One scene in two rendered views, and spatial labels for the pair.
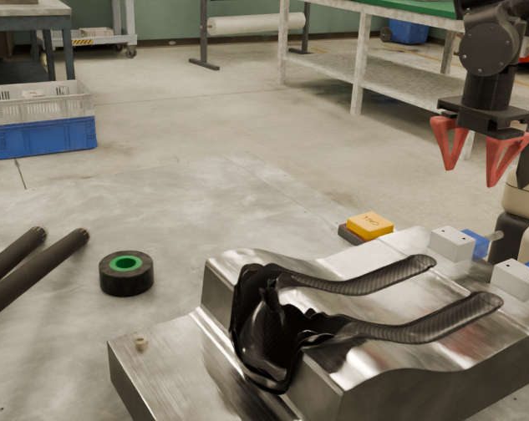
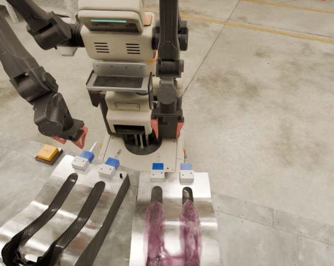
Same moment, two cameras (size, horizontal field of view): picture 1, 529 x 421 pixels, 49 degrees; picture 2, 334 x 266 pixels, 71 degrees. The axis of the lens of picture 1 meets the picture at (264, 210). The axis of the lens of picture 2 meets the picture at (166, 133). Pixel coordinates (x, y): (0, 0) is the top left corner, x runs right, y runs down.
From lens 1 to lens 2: 42 cm
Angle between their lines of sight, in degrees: 38
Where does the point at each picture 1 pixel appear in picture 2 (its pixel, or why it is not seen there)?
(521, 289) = (108, 176)
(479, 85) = not seen: hidden behind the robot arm
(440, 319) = (87, 205)
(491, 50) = (53, 128)
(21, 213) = not seen: outside the picture
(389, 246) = (58, 176)
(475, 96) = not seen: hidden behind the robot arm
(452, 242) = (79, 165)
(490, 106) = (66, 129)
